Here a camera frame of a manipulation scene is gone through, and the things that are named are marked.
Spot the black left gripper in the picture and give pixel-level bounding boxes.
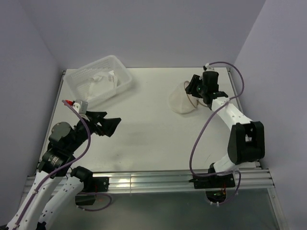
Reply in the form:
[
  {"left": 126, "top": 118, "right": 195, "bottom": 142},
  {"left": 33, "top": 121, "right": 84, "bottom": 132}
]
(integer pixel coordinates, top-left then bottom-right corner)
[{"left": 67, "top": 110, "right": 120, "bottom": 152}]

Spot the white mesh laundry bag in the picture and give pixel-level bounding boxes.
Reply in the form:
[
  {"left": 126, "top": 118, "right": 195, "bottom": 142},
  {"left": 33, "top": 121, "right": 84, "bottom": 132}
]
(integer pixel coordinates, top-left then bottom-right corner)
[{"left": 168, "top": 81, "right": 199, "bottom": 114}]

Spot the white bra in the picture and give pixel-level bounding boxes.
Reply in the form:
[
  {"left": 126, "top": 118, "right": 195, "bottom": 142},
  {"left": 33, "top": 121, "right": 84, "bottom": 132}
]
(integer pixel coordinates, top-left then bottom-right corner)
[{"left": 86, "top": 70, "right": 118, "bottom": 100}]

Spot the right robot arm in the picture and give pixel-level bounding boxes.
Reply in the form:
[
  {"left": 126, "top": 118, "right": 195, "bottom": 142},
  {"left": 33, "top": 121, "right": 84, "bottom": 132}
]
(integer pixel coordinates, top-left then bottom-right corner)
[{"left": 185, "top": 70, "right": 265, "bottom": 187}]

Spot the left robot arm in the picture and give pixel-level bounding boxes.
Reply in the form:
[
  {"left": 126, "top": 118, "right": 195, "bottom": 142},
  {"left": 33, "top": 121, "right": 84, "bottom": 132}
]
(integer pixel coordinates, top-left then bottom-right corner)
[{"left": 1, "top": 112, "right": 121, "bottom": 230}]

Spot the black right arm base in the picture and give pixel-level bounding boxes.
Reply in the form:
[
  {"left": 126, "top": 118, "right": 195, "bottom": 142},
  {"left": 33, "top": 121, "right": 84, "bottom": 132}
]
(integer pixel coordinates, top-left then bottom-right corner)
[{"left": 189, "top": 174, "right": 236, "bottom": 205}]

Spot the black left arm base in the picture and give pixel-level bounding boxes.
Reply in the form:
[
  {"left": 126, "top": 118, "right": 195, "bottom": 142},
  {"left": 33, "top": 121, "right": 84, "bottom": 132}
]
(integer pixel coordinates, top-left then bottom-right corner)
[{"left": 75, "top": 177, "right": 109, "bottom": 206}]

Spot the white plastic mesh basket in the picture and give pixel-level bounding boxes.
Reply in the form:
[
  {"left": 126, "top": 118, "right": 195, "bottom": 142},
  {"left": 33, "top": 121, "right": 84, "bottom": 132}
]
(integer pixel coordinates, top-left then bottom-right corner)
[{"left": 64, "top": 55, "right": 133, "bottom": 108}]

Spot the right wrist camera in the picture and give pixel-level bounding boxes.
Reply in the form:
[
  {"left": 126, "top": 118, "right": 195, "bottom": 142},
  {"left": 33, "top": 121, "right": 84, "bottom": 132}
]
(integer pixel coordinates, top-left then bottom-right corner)
[{"left": 203, "top": 63, "right": 214, "bottom": 71}]

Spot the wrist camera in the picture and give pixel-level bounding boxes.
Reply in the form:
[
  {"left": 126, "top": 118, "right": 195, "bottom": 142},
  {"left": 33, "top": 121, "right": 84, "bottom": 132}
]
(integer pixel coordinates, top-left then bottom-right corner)
[
  {"left": 203, "top": 63, "right": 214, "bottom": 71},
  {"left": 72, "top": 100, "right": 88, "bottom": 115}
]

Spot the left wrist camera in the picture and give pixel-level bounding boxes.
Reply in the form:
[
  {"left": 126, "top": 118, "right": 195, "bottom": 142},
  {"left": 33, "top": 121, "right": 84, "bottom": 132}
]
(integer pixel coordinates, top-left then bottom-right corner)
[{"left": 72, "top": 100, "right": 88, "bottom": 115}]

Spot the aluminium front rail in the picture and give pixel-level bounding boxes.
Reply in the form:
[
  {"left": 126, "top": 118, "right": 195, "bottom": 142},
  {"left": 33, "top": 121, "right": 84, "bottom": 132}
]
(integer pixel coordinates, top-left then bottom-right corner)
[{"left": 24, "top": 165, "right": 275, "bottom": 196}]

